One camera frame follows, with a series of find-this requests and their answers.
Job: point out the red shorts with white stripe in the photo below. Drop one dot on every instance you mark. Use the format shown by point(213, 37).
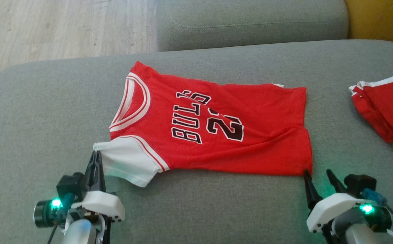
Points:
point(389, 108)

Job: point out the red Bulls basketball jersey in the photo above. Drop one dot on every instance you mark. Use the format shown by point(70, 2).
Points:
point(216, 142)

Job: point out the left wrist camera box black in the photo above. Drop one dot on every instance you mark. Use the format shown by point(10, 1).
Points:
point(71, 186)

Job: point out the yellow cushion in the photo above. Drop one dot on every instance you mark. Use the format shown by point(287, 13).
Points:
point(382, 17)

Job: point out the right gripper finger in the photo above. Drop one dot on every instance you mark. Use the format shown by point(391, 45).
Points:
point(311, 193)
point(336, 184)

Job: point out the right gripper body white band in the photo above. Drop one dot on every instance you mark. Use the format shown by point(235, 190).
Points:
point(331, 206)

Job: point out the grey stitched sofa cushion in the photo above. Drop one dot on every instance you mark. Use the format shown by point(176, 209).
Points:
point(250, 20)

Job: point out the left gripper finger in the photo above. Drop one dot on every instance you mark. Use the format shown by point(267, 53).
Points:
point(99, 179)
point(90, 176)

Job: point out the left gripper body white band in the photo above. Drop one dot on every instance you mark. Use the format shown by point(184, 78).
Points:
point(101, 203)

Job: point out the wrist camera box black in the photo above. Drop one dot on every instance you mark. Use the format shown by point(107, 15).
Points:
point(360, 184)
point(71, 186)

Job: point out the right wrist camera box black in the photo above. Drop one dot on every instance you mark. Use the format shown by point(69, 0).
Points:
point(360, 184)

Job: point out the grey sofa seat cushion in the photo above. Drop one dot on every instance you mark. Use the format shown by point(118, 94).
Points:
point(216, 210)

